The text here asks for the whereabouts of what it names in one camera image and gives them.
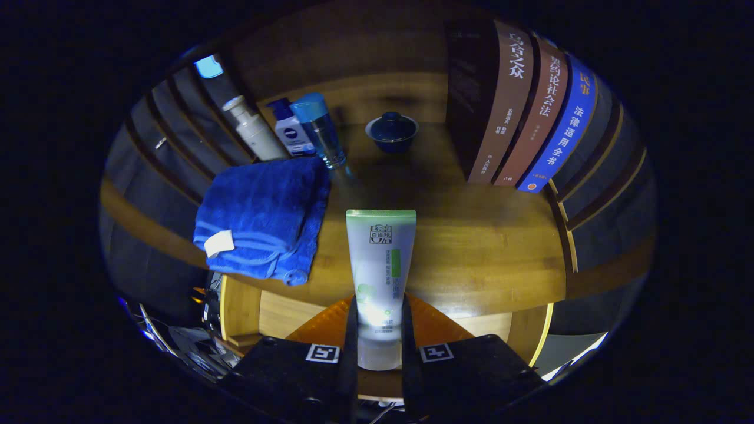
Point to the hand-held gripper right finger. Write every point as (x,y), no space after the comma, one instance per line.
(465,377)

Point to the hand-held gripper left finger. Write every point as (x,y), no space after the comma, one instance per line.
(294,377)

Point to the white and green tube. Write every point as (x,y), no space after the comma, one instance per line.
(380,259)

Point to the wooden countertop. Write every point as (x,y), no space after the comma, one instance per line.
(471,235)

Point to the brown wooden cabinet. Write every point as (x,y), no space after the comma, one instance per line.
(353,53)

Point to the folded blue towel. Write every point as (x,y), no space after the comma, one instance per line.
(259,212)

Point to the white bottle with blue cap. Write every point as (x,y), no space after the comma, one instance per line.
(291,132)

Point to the clear blue bottle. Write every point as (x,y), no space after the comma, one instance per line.
(321,132)

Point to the white pump bottle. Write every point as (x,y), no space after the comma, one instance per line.
(256,132)

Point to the dark blue lidded teacup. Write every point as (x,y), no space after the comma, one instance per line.
(392,132)

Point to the blue book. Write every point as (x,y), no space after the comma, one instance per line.
(565,129)

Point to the reddish brown book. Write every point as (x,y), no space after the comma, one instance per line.
(539,118)

